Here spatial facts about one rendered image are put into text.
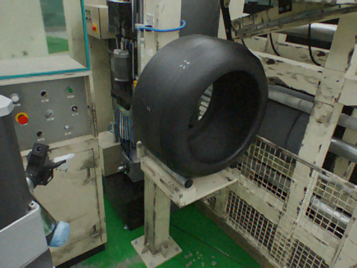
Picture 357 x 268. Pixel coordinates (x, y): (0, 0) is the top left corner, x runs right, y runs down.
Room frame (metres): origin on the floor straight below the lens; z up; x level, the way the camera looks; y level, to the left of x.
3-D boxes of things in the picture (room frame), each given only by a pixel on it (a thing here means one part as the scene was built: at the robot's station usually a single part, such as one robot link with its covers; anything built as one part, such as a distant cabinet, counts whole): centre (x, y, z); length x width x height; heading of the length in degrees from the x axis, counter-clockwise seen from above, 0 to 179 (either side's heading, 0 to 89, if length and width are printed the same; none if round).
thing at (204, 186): (1.19, -0.05, 0.80); 0.37 x 0.36 x 0.02; 128
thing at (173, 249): (1.38, 0.12, 0.02); 0.27 x 0.27 x 0.04; 38
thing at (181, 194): (1.11, 0.06, 0.83); 0.36 x 0.09 x 0.06; 38
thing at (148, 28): (1.38, 0.12, 1.49); 0.19 x 0.19 x 0.06; 38
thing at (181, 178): (1.10, 0.05, 0.90); 0.35 x 0.05 x 0.05; 38
